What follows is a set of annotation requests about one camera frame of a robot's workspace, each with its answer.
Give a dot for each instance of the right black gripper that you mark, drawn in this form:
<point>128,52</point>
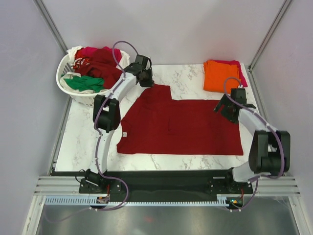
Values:
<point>224,101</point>

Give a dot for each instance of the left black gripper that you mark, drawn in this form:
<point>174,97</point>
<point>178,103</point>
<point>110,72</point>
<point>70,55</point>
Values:
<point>149,83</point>

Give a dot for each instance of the dark red t shirt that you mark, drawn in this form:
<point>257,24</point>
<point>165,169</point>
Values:
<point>158,124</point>

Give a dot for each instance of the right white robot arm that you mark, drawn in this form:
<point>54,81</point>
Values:
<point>270,150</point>

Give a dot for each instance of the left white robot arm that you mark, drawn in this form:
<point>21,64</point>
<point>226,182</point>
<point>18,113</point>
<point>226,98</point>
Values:
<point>107,118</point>

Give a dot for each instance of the pile of red shirts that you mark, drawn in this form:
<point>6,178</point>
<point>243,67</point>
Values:
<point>99,63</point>

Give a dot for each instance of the folded pink t shirt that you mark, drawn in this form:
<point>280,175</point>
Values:
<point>241,76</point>

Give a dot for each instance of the folded orange t shirt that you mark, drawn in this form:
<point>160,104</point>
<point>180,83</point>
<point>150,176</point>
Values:
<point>216,73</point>

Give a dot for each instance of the white cloth in basket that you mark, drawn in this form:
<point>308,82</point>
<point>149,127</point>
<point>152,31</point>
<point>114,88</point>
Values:
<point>71,52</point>

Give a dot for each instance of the white laundry basket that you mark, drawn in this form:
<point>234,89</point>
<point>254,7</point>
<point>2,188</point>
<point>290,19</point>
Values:
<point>80,95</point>

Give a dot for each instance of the green t shirt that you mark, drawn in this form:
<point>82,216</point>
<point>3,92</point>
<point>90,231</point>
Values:
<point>85,83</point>

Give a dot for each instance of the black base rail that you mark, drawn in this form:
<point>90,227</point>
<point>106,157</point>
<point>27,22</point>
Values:
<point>163,186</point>

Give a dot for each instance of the right aluminium frame post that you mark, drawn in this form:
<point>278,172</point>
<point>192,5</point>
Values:
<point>270,33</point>

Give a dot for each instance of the aluminium frame post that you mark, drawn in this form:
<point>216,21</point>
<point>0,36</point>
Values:
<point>51,24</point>
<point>270,33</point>

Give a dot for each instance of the left aluminium frame post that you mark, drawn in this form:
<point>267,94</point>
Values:
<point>51,24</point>

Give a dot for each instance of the white slotted cable duct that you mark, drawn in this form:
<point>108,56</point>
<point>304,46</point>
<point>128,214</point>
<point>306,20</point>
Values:
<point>96,201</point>

